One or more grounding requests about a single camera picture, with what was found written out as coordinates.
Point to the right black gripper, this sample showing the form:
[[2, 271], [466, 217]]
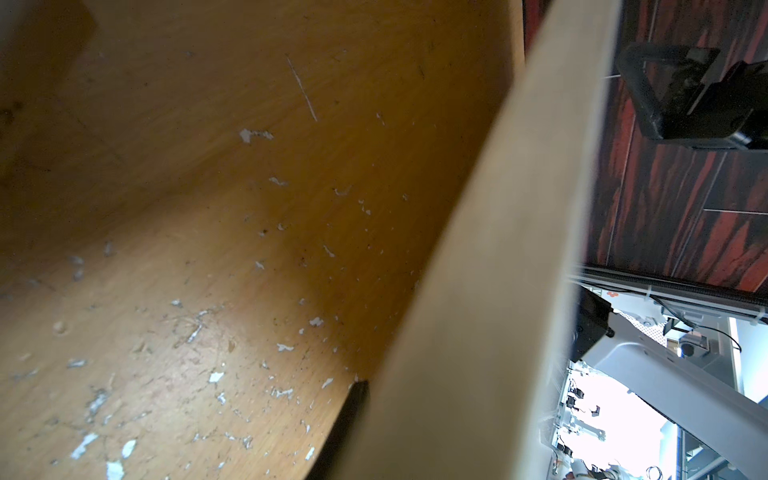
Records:
[[665, 81]]

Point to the white canvas board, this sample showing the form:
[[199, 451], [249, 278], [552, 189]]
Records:
[[465, 385]]

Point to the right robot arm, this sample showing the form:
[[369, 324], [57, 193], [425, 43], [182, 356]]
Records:
[[724, 249]]

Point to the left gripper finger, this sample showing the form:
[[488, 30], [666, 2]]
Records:
[[350, 414]]

